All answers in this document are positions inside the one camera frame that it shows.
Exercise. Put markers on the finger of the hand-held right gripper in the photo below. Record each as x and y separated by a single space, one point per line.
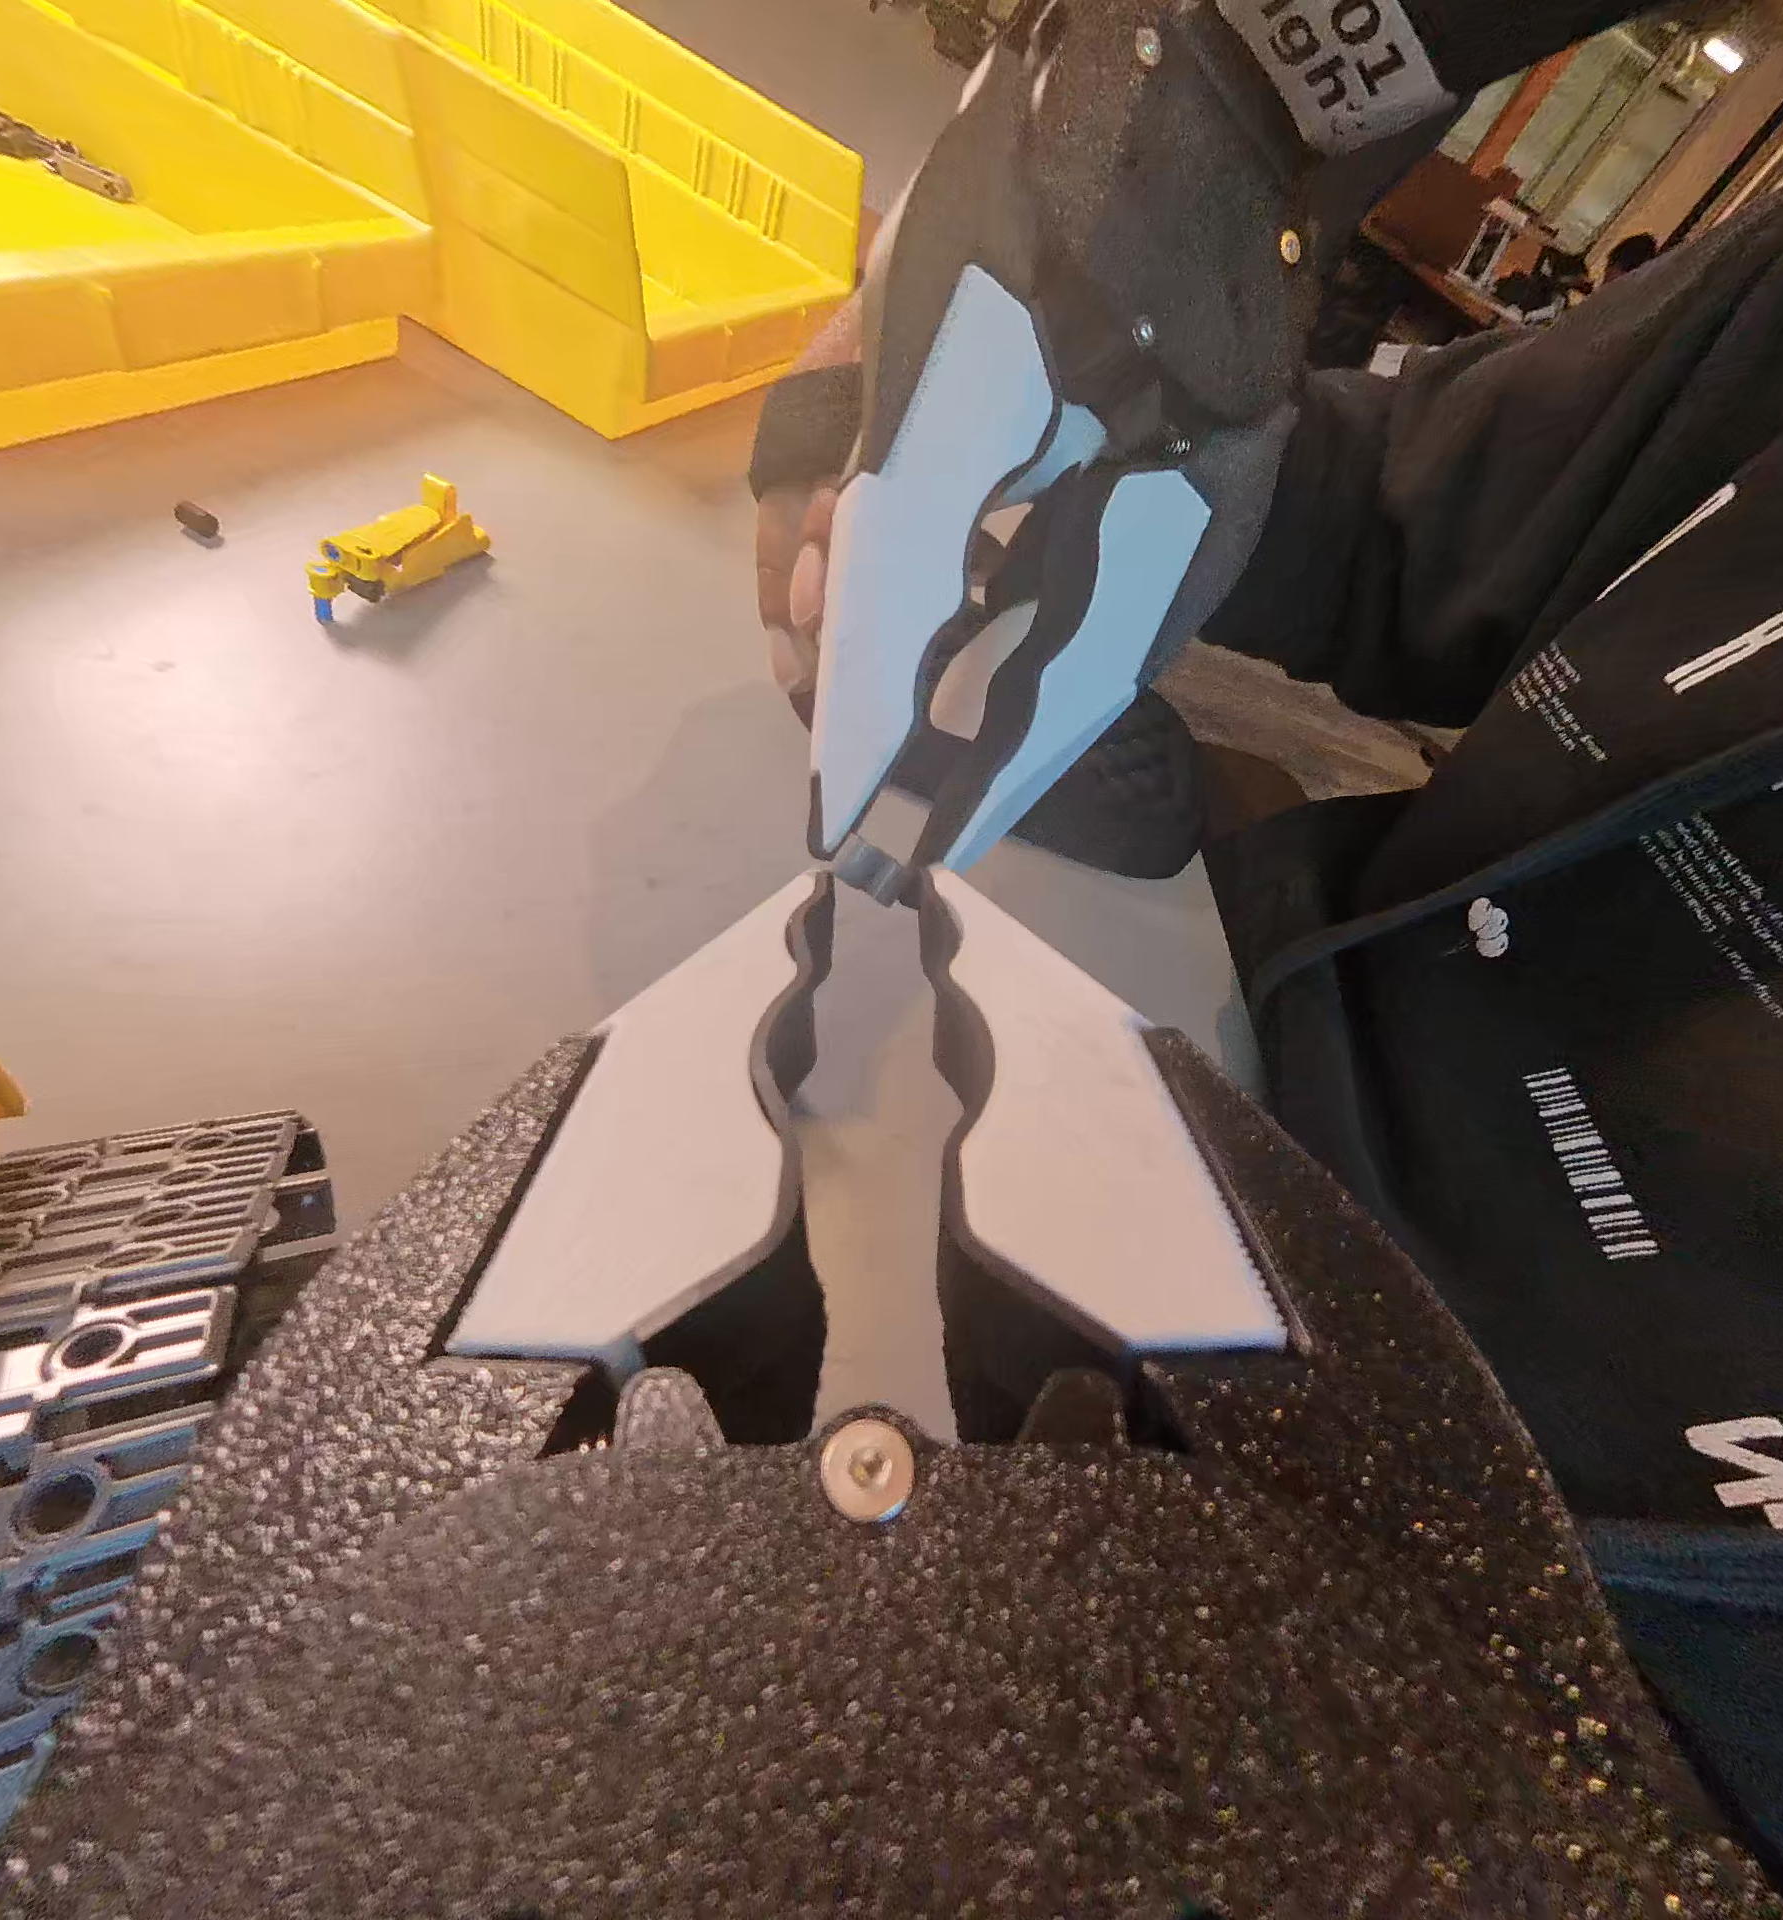
1117 600
907 571

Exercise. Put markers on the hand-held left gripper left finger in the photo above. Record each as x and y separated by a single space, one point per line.
651 1172

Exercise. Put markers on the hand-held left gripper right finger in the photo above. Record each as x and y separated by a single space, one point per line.
1117 1172

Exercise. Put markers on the small grey connector piece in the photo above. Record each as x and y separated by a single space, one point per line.
878 872

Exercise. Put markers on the yellow toy tracked robot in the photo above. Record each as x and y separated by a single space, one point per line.
110 1290

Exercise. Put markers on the large yellow bin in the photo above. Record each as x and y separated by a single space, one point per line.
110 303

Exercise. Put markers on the person's right forearm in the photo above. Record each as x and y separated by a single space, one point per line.
1490 449

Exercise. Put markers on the grey desk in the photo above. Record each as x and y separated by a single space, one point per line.
292 842

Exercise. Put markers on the black dimpled cushion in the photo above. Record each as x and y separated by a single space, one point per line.
1132 797

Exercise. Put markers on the small yellow block assembly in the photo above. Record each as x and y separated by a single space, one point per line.
398 549

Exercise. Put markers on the small black piece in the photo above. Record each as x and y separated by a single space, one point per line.
195 516

